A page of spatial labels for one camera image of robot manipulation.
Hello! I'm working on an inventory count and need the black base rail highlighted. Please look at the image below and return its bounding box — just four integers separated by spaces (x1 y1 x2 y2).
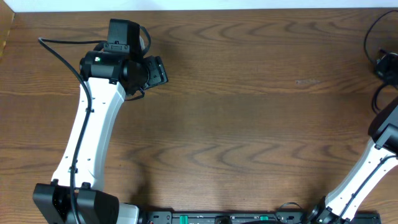
137 202 382 224

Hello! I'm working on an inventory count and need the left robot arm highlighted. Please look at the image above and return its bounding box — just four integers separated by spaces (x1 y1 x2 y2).
33 50 168 223

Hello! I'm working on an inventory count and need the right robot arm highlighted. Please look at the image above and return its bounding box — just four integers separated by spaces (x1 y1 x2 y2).
303 99 397 223

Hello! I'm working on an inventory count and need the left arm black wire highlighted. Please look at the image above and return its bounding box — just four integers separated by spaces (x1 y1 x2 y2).
37 36 108 224

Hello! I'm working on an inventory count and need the thin black usb cable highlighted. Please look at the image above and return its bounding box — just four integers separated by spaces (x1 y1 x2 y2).
363 9 398 66

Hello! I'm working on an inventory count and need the cardboard box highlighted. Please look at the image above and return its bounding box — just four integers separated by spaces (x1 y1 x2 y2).
0 0 15 57

